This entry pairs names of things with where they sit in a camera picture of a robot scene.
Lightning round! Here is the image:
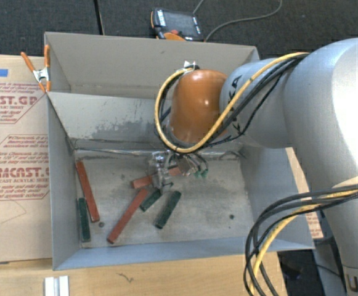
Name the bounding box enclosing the red-brown flat block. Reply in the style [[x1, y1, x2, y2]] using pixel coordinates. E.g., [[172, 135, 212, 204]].
[[75, 160, 101, 223], [131, 166, 183, 190], [106, 187, 150, 245]]

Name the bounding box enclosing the grey metal bin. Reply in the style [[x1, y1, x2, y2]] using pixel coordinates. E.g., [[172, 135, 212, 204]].
[[44, 31, 315, 271]]

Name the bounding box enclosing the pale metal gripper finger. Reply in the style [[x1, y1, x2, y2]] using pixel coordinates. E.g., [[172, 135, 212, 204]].
[[161, 170, 174, 194], [152, 168, 163, 191]]

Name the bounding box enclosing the brown cardboard board red print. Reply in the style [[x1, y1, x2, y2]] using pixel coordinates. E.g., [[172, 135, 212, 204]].
[[0, 53, 54, 265]]

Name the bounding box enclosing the dark green flat block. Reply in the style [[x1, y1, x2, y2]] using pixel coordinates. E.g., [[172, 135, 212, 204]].
[[139, 189, 163, 213], [76, 197, 92, 244], [153, 190, 182, 230]]

